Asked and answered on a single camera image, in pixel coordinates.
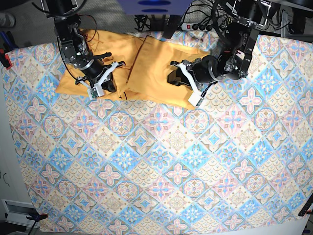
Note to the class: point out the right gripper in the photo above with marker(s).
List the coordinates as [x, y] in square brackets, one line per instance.
[98, 78]

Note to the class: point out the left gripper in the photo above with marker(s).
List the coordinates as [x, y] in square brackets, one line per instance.
[199, 75]

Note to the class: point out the orange T-shirt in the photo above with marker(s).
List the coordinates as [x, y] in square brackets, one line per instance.
[148, 59]

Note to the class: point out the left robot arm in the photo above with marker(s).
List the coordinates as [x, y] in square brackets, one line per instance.
[234, 49]

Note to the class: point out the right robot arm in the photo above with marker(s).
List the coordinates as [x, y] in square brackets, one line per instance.
[74, 50]

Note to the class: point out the white power strip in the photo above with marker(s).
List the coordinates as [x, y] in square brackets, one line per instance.
[201, 27]

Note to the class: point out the black table clamp top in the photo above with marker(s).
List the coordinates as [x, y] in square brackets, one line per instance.
[171, 26]

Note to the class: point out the white blue logo panel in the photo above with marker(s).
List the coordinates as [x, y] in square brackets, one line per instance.
[165, 7]

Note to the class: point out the patterned blue tablecloth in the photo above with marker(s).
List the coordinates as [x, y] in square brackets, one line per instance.
[244, 160]

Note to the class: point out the orange-tipped clamp bottom left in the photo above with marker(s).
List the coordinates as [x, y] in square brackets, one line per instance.
[36, 217]

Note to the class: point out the white vent box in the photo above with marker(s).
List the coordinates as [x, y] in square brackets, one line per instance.
[17, 212]

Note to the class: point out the black clamp bottom right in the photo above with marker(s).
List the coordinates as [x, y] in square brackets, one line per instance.
[306, 209]

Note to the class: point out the red-handled clamp left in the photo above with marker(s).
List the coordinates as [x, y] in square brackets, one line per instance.
[5, 60]

